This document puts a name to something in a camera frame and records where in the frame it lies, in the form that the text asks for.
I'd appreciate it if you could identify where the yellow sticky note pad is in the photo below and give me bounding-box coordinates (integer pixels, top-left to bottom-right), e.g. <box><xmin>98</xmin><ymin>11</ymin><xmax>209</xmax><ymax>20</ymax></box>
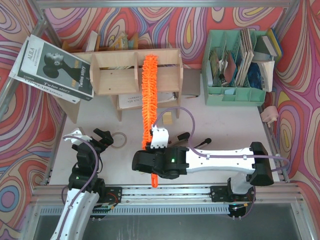
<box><xmin>162</xmin><ymin>111</ymin><xmax>173</xmax><ymax>125</ymax></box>

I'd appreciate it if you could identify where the blue and yellow book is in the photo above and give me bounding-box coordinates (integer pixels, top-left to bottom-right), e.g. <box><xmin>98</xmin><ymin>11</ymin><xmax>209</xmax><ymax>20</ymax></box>
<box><xmin>254</xmin><ymin>28</ymin><xmax>283</xmax><ymax>59</ymax></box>

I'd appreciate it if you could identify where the red brown booklet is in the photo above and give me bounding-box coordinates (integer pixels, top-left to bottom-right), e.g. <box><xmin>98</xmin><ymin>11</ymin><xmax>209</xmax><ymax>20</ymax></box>
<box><xmin>223</xmin><ymin>51</ymin><xmax>237</xmax><ymax>84</ymax></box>

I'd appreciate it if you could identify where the grey notebook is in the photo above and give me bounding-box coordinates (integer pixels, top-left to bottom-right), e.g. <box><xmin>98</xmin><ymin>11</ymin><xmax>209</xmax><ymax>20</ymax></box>
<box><xmin>182</xmin><ymin>68</ymin><xmax>201</xmax><ymax>96</ymax></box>

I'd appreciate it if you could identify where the pencil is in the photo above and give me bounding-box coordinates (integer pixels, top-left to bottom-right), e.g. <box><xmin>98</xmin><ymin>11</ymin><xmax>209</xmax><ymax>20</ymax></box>
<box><xmin>185</xmin><ymin>95</ymin><xmax>199</xmax><ymax>99</ymax></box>

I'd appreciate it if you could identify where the black stapler remover tool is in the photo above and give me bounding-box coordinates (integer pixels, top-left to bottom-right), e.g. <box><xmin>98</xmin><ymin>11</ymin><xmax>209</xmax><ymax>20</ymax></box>
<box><xmin>194</xmin><ymin>138</ymin><xmax>212</xmax><ymax>149</ymax></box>

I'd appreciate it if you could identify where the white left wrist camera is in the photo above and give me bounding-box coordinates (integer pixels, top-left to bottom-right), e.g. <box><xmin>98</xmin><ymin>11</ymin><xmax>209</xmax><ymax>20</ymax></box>
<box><xmin>62</xmin><ymin>127</ymin><xmax>92</xmax><ymax>146</ymax></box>

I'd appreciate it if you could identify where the orange microfiber duster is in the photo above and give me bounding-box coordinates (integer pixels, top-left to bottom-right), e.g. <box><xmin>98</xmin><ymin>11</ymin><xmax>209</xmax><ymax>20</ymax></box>
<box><xmin>141</xmin><ymin>54</ymin><xmax>160</xmax><ymax>189</ymax></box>

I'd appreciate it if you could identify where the pink plastic piggy toy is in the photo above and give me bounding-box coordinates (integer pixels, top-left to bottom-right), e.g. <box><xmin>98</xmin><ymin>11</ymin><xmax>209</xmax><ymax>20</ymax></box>
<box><xmin>260</xmin><ymin>105</ymin><xmax>279</xmax><ymax>128</ymax></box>

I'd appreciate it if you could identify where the wooden bookshelf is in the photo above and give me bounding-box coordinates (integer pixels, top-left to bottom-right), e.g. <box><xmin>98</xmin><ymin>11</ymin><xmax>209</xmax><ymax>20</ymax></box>
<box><xmin>83</xmin><ymin>48</ymin><xmax>184</xmax><ymax>121</ymax></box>

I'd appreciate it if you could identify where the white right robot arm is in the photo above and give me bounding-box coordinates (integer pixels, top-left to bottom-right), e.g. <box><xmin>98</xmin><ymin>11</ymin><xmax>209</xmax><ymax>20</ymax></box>
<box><xmin>131</xmin><ymin>141</ymin><xmax>274</xmax><ymax>195</ymax></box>

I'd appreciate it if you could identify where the clear tape ring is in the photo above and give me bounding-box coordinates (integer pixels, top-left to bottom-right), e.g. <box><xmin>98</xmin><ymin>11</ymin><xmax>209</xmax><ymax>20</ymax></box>
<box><xmin>110</xmin><ymin>131</ymin><xmax>128</xmax><ymax>150</ymax></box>

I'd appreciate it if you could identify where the green desk organizer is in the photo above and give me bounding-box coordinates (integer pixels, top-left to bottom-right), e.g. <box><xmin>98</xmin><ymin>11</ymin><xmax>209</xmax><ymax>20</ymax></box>
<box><xmin>201</xmin><ymin>28</ymin><xmax>266</xmax><ymax>107</ymax></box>

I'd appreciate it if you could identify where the aluminium front rail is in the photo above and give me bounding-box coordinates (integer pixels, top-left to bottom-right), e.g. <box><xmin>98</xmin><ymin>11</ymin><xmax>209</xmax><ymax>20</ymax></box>
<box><xmin>30</xmin><ymin>182</ymin><xmax>305</xmax><ymax>206</ymax></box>

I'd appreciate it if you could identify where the wooden book stand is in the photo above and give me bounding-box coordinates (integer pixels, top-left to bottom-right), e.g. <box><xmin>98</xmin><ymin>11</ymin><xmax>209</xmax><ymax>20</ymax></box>
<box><xmin>53</xmin><ymin>31</ymin><xmax>140</xmax><ymax>123</ymax></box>

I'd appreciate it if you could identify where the grey and black stapler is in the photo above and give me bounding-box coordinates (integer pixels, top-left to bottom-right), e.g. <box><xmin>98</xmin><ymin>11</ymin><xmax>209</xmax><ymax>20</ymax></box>
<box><xmin>168</xmin><ymin>132</ymin><xmax>190</xmax><ymax>146</ymax></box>

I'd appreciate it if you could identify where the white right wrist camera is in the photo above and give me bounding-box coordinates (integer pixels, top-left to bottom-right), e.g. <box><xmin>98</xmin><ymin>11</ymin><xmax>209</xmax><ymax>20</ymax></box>
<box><xmin>150</xmin><ymin>125</ymin><xmax>169</xmax><ymax>149</ymax></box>

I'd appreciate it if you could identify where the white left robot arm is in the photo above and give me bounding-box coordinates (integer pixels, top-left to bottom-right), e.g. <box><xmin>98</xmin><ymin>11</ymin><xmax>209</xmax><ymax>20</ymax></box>
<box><xmin>51</xmin><ymin>128</ymin><xmax>120</xmax><ymax>240</ymax></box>

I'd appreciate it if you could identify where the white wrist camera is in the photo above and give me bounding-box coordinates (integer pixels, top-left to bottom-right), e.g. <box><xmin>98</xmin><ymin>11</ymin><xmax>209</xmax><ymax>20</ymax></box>
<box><xmin>150</xmin><ymin>125</ymin><xmax>169</xmax><ymax>149</ymax></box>
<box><xmin>62</xmin><ymin>127</ymin><xmax>92</xmax><ymax>146</ymax></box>

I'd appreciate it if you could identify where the white paper booklet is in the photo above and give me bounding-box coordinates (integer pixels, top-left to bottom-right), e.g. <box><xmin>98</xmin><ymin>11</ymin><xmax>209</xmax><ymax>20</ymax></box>
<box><xmin>118</xmin><ymin>92</ymin><xmax>177</xmax><ymax>109</ymax></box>

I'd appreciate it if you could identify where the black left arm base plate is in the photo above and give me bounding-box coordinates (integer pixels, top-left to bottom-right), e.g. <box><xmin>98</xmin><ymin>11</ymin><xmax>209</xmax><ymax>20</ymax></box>
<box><xmin>89</xmin><ymin>186</ymin><xmax>123</xmax><ymax>222</ymax></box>

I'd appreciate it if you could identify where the large black-cover book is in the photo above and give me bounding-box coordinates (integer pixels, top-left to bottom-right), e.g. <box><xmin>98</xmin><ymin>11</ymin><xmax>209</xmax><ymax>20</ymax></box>
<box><xmin>9</xmin><ymin>34</ymin><xmax>94</xmax><ymax>104</ymax></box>

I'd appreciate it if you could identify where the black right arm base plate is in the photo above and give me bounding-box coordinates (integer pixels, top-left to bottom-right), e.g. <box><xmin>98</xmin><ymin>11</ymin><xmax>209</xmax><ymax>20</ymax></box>
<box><xmin>209</xmin><ymin>185</ymin><xmax>257</xmax><ymax>221</ymax></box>

